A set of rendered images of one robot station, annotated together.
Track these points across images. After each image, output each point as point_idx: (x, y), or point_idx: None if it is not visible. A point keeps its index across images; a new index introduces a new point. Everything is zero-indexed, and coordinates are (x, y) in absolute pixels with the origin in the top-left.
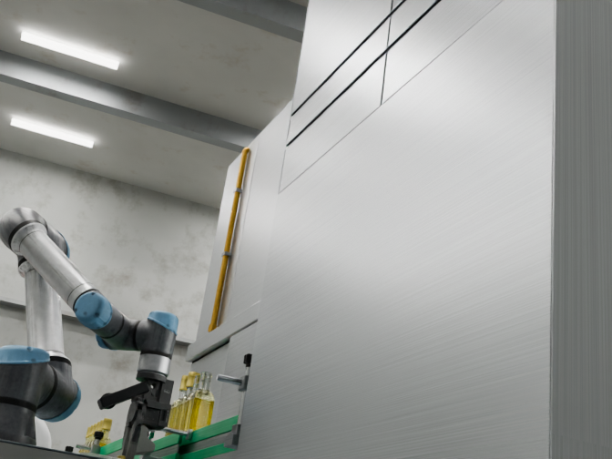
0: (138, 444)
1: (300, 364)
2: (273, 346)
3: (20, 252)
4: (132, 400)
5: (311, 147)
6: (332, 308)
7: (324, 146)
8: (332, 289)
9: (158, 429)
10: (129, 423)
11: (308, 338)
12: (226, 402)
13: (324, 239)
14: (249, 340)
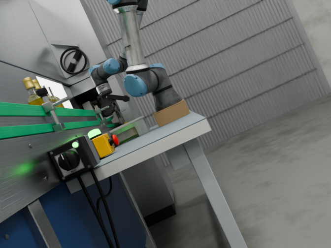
0: None
1: (135, 115)
2: (132, 110)
3: (142, 14)
4: (115, 100)
5: (116, 76)
6: (133, 109)
7: (118, 78)
8: (132, 106)
9: (107, 114)
10: (118, 109)
11: (134, 111)
12: None
13: None
14: (6, 71)
